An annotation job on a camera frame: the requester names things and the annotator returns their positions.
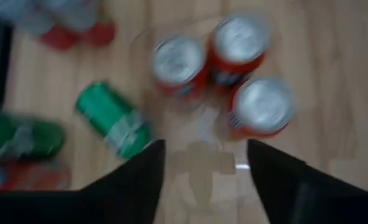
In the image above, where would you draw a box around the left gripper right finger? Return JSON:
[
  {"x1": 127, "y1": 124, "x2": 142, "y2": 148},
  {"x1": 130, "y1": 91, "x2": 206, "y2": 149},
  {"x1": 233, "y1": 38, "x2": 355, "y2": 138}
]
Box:
[{"x1": 247, "y1": 139, "x2": 368, "y2": 224}]

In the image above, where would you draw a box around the red Fanta soda can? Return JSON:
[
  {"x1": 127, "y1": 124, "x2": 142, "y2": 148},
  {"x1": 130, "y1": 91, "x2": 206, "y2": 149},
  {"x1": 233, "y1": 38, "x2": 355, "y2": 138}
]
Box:
[
  {"x1": 208, "y1": 12, "x2": 272, "y2": 88},
  {"x1": 0, "y1": 160, "x2": 71, "y2": 192},
  {"x1": 227, "y1": 76, "x2": 297, "y2": 140},
  {"x1": 149, "y1": 34, "x2": 210, "y2": 98}
]

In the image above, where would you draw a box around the clear plastic bin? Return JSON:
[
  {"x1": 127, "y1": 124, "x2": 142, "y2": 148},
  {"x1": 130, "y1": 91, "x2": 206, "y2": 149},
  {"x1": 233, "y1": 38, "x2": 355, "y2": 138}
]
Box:
[{"x1": 129, "y1": 12, "x2": 300, "y2": 224}]

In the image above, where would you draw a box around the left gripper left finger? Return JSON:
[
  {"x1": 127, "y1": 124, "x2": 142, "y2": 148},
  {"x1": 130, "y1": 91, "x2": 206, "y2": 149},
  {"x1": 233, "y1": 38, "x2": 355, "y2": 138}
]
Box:
[{"x1": 56, "y1": 139, "x2": 167, "y2": 224}]

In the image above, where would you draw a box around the green Sprite soda can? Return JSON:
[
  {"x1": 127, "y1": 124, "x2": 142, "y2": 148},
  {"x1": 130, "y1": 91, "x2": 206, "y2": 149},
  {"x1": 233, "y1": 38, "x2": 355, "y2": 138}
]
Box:
[
  {"x1": 0, "y1": 110, "x2": 66, "y2": 164},
  {"x1": 74, "y1": 80, "x2": 154, "y2": 161}
]

